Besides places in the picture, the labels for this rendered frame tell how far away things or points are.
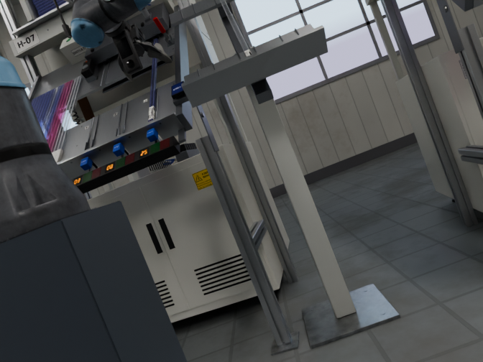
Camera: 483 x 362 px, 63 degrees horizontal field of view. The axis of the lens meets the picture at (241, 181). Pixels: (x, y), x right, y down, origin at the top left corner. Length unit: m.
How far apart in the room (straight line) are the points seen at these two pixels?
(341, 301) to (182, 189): 0.67
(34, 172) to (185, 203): 0.99
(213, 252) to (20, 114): 1.04
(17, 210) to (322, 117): 4.37
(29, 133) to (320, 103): 4.33
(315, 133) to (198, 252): 3.39
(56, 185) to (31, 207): 0.04
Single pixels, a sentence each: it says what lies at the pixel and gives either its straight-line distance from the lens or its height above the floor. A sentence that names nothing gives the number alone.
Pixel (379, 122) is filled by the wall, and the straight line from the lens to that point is 4.87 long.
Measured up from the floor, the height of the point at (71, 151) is 0.76.
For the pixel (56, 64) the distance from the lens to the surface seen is 2.08.
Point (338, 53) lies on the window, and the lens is 4.86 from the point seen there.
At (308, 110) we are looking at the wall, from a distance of 4.70.
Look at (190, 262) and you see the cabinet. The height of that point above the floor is 0.26.
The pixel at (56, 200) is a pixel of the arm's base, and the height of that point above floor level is 0.57.
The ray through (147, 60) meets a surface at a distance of 1.48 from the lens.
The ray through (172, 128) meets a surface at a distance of 1.13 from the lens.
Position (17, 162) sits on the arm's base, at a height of 0.63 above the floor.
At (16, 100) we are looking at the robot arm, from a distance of 0.55.
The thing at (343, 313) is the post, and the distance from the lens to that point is 1.24.
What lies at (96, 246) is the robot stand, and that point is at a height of 0.51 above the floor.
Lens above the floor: 0.54
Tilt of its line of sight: 3 degrees down
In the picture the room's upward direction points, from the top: 22 degrees counter-clockwise
